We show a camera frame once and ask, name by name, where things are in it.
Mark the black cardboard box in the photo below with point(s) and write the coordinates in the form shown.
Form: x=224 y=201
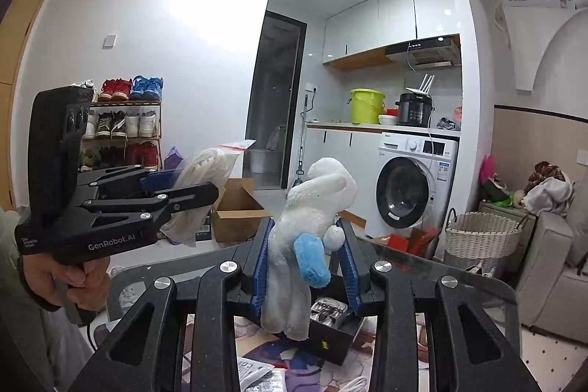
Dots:
x=330 y=341

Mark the black pressure cooker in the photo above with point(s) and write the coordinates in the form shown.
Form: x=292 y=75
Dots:
x=413 y=109

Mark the dark framed glass door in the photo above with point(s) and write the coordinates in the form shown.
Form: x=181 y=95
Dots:
x=275 y=98

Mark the white cabinets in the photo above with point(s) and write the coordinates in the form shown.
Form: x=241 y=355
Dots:
x=395 y=20
x=330 y=153

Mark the white bowl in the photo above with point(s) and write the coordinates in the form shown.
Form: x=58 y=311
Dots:
x=388 y=120

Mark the dark green box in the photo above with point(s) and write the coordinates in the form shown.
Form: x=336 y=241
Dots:
x=203 y=231

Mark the wooden door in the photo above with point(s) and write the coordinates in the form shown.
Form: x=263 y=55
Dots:
x=27 y=29

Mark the white lower cabinets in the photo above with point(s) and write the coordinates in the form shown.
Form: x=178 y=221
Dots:
x=330 y=153

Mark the range hood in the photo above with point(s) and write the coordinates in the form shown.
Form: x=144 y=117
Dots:
x=422 y=52

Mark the white upper cabinets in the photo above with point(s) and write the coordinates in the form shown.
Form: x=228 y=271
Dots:
x=395 y=20

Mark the red bowl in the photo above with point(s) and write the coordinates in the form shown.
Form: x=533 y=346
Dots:
x=390 y=111

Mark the green plastic bucket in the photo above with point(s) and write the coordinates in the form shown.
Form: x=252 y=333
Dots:
x=365 y=107

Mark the white washing machine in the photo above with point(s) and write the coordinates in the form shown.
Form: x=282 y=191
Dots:
x=413 y=153

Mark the white wall switch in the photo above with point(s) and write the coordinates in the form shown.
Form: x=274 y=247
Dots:
x=109 y=40

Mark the white and blue plush toy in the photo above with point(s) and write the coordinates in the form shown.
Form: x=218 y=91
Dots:
x=294 y=213

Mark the white wall socket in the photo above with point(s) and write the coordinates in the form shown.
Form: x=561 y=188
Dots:
x=311 y=89

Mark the grey sofa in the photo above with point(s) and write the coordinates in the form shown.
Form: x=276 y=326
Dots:
x=551 y=268

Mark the pile of clothes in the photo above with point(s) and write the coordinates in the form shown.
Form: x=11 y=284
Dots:
x=546 y=185

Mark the flat mop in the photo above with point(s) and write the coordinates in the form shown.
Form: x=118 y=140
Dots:
x=302 y=144

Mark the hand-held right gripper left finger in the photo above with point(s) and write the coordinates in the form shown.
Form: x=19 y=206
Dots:
x=262 y=270

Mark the purple plastic bag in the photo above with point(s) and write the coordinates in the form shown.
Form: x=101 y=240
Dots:
x=173 y=158

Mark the grey side cabinet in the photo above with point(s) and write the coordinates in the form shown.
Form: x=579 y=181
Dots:
x=503 y=210

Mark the bundle of cloth items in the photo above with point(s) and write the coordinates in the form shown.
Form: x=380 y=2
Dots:
x=448 y=123

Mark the person's left forearm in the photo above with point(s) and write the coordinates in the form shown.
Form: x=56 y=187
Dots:
x=41 y=346

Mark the woven laundry basket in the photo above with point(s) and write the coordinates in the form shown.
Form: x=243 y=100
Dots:
x=482 y=240

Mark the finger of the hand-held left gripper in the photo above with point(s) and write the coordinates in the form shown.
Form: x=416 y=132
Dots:
x=183 y=197
x=161 y=181

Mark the white printed packet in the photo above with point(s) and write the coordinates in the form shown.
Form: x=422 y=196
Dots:
x=250 y=373

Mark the brown cardboard box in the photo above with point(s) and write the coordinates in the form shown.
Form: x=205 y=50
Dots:
x=234 y=220

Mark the wooden shoe rack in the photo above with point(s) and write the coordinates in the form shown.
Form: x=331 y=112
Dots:
x=158 y=135

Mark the white router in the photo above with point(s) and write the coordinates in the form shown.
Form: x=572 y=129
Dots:
x=420 y=86

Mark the person's left hand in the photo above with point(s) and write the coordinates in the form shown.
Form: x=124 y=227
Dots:
x=73 y=279

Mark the shoe rack with shoes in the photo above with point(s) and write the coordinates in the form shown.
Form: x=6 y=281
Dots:
x=124 y=123

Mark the red cardboard box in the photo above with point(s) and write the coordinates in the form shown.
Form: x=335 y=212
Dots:
x=404 y=242

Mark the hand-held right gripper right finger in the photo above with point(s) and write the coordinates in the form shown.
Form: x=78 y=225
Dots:
x=351 y=270

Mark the pink and green plush item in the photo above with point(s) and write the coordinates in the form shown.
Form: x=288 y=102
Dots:
x=494 y=187

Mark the clear bag of white items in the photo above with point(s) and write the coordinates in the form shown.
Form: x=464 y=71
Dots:
x=206 y=176

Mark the printed anime desk mat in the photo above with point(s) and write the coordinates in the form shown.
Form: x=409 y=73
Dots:
x=257 y=344

